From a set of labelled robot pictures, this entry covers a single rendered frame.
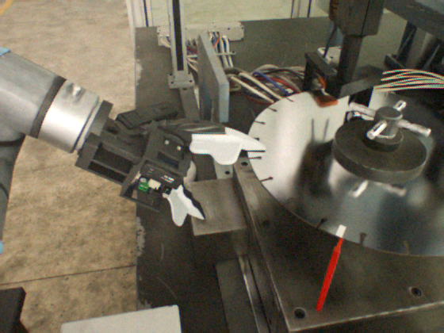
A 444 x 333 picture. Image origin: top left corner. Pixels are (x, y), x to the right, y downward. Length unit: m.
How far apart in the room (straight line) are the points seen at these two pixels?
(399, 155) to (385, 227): 0.11
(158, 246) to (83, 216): 1.19
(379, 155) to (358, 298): 0.17
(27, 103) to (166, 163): 0.15
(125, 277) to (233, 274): 0.99
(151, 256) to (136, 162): 0.22
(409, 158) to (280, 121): 0.17
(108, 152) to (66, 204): 1.45
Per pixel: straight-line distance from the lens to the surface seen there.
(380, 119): 0.47
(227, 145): 0.44
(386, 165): 0.47
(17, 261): 1.73
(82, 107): 0.42
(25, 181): 2.10
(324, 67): 0.63
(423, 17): 0.77
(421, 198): 0.45
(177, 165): 0.42
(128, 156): 0.43
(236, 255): 0.59
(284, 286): 0.46
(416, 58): 1.21
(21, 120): 0.43
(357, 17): 0.46
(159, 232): 0.64
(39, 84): 0.43
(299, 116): 0.54
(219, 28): 1.36
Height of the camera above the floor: 1.23
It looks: 39 degrees down
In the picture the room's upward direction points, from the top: straight up
